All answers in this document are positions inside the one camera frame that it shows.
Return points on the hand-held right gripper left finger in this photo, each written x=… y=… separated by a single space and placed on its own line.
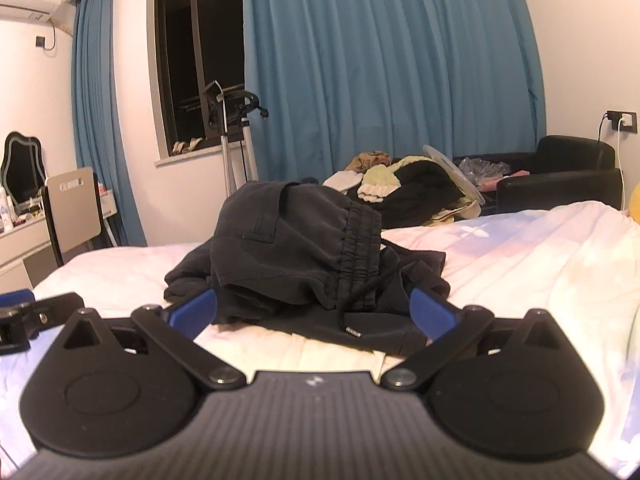
x=192 y=312

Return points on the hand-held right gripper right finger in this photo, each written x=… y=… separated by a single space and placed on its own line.
x=432 y=312

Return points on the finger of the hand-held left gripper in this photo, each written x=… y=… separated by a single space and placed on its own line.
x=15 y=297

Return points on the pile of clothes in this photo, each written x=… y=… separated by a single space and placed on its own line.
x=560 y=180

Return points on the white dressing table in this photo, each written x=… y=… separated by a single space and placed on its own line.
x=20 y=245

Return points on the white plastic bottle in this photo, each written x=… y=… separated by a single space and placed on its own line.
x=6 y=215

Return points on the white printed bed blanket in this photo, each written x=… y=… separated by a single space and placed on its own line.
x=525 y=270

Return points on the pale yellow cloth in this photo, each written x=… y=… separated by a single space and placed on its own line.
x=455 y=212

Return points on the beige backed black chair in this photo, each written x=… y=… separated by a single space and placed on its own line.
x=70 y=210

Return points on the black crumpled garment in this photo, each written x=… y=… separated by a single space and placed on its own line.
x=420 y=195

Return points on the wavy framed vanity mirror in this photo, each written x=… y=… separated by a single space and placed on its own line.
x=20 y=170

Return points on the clear plastic lid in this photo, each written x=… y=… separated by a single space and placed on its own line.
x=457 y=175

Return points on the pale green knitted garment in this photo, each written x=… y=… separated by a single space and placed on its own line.
x=380 y=182

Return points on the clear plastic bag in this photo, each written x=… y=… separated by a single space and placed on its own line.
x=480 y=170

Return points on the white grey cloth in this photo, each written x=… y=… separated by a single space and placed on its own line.
x=342 y=180

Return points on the pink small item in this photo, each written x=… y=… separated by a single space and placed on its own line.
x=520 y=173

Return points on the brown patterned cloth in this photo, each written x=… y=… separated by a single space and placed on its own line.
x=367 y=160

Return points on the beige crumpled cloth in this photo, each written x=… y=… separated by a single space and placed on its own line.
x=187 y=146

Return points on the garment steamer stand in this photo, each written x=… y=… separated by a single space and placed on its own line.
x=227 y=125

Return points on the narrow blue curtain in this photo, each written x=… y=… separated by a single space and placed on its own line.
x=95 y=110

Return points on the yellow round object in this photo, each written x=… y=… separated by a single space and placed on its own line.
x=635 y=207

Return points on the dark framed window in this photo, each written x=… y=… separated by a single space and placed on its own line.
x=175 y=60

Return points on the wide blue curtain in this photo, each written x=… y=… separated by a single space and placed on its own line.
x=375 y=60

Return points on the white air conditioner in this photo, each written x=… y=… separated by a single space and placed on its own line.
x=25 y=7

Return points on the small dark wall socket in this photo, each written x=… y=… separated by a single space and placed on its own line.
x=40 y=41

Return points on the wall socket with charger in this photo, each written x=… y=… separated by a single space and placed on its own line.
x=625 y=121

